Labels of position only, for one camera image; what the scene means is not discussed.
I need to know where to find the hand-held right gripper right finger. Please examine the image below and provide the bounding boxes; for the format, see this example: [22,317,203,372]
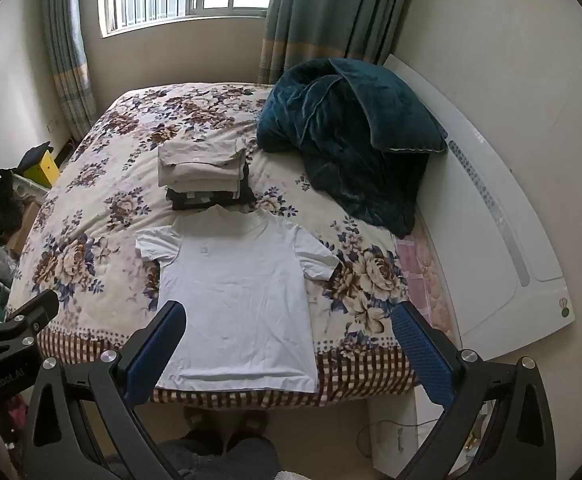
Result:
[391,301,556,480]

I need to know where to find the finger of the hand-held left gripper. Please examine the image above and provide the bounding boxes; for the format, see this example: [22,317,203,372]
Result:
[0,289,60,367]

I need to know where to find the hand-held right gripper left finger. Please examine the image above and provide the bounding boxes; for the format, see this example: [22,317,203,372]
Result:
[21,300,188,480]

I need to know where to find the white t-shirt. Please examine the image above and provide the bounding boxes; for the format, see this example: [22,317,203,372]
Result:
[135,205,340,394]

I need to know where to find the stack of beige clothes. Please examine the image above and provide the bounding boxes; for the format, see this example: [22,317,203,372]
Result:
[157,132,250,197]

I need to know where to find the pink mattress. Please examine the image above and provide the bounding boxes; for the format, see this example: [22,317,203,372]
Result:
[393,210,462,347]

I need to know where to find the cardboard box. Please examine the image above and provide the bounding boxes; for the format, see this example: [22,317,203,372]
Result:
[6,200,40,256]

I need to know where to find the black bag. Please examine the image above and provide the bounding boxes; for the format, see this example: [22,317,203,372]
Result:
[0,167,26,243]

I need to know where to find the brown slipper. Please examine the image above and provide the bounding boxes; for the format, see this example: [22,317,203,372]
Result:
[236,406,270,437]

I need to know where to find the white side rack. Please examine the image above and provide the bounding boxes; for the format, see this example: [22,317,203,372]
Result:
[11,170,54,202]

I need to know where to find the floral bed sheet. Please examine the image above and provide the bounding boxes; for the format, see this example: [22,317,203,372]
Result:
[8,82,418,407]

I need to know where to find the person's grey trousers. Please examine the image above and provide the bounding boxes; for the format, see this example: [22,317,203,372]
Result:
[158,434,280,480]

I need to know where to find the yellow box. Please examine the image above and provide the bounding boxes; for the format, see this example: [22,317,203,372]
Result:
[23,150,62,190]

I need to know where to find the black cloth on box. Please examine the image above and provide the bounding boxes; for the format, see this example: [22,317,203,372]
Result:
[17,141,52,172]

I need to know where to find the white headboard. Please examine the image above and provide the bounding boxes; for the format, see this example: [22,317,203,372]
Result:
[381,52,576,348]

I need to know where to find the teal plush blanket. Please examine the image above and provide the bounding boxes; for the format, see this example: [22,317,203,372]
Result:
[256,57,449,240]

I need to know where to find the narrow grey-blue curtain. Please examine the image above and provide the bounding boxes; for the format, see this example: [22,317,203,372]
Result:
[41,0,98,143]

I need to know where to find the wide grey-blue curtain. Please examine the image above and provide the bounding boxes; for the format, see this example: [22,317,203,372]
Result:
[257,0,406,86]

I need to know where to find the white bed frame board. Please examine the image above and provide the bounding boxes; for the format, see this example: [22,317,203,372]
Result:
[368,390,420,467]

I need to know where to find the thin floor cable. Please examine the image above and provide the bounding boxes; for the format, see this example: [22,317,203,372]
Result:
[356,417,408,453]

